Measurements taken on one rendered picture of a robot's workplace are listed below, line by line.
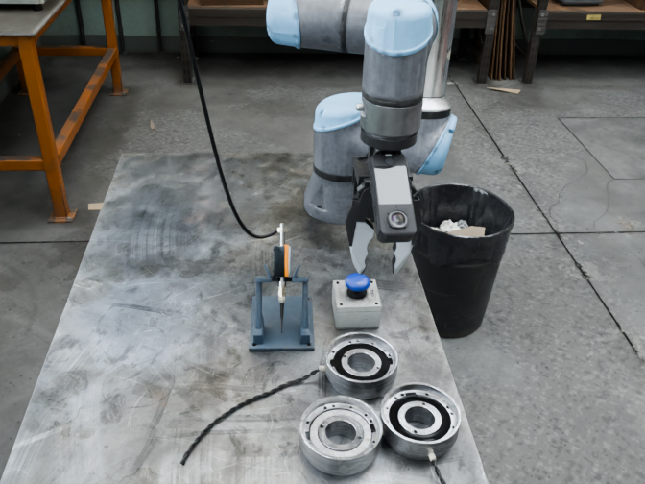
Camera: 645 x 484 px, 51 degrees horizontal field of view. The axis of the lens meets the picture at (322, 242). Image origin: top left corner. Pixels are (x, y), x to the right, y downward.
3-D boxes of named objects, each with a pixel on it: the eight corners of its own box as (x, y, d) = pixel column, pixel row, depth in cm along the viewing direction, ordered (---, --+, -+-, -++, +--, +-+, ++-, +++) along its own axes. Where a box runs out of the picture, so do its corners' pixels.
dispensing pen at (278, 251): (272, 333, 102) (273, 222, 102) (273, 330, 106) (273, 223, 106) (286, 333, 102) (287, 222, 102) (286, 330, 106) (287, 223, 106)
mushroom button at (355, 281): (370, 310, 108) (371, 285, 105) (345, 310, 108) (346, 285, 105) (366, 295, 111) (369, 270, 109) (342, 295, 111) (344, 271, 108)
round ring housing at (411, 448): (370, 407, 94) (371, 386, 92) (441, 399, 96) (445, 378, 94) (390, 470, 86) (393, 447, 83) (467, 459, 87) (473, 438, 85)
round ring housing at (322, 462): (306, 486, 83) (307, 465, 81) (294, 421, 92) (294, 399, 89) (389, 474, 85) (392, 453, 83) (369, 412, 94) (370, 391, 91)
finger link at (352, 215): (370, 243, 93) (388, 188, 89) (372, 250, 92) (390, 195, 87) (338, 238, 92) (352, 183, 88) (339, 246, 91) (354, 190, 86)
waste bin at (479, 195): (504, 344, 226) (530, 236, 202) (405, 348, 223) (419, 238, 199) (476, 282, 254) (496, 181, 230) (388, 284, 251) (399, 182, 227)
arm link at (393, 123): (429, 108, 80) (360, 108, 79) (424, 143, 82) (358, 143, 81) (417, 84, 86) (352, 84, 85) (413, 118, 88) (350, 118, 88)
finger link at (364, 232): (357, 254, 99) (373, 200, 94) (363, 278, 94) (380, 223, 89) (337, 252, 98) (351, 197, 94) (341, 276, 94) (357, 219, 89)
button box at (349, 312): (379, 327, 108) (382, 303, 106) (336, 329, 108) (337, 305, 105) (372, 297, 115) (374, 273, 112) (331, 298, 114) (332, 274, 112)
